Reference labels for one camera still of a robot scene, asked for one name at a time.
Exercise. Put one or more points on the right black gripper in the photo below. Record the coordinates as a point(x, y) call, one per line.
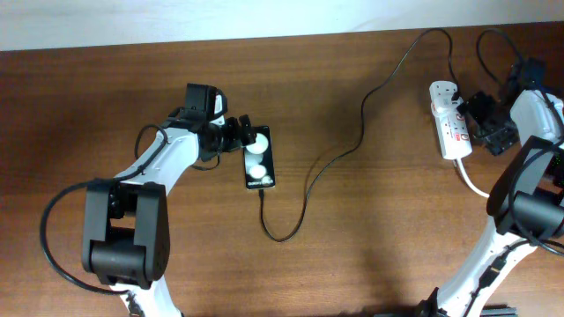
point(495, 141)

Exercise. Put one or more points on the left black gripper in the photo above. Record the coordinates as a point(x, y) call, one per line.
point(238, 136)

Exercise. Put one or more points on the black smartphone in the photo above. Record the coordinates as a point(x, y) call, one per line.
point(258, 161)

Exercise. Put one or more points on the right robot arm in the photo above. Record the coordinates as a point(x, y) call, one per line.
point(525, 206)

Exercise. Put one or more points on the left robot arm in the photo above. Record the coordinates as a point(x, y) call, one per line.
point(126, 239)

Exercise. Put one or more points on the white USB charger plug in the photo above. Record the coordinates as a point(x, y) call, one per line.
point(443, 104)

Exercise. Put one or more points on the white power strip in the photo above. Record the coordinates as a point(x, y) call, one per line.
point(453, 135)

